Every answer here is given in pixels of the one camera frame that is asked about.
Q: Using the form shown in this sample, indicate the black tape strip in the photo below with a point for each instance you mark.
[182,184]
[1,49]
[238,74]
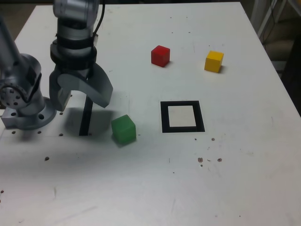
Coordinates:
[84,122]

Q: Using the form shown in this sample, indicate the white rack frame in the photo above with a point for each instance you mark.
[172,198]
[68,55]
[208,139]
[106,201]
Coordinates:
[264,21]

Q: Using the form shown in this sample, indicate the red cube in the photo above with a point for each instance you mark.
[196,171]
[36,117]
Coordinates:
[160,56]

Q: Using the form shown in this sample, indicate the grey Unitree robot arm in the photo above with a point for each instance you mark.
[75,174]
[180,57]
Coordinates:
[23,70]

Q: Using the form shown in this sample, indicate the green cube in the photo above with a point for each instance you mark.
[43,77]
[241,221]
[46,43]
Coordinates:
[123,129]

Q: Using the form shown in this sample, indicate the black tape square outline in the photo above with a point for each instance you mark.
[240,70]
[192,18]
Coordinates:
[164,117]

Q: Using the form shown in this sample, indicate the yellow cube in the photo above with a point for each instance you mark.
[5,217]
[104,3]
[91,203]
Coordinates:
[212,62]

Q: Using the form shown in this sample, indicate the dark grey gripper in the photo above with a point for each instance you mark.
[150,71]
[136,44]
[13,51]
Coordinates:
[75,71]

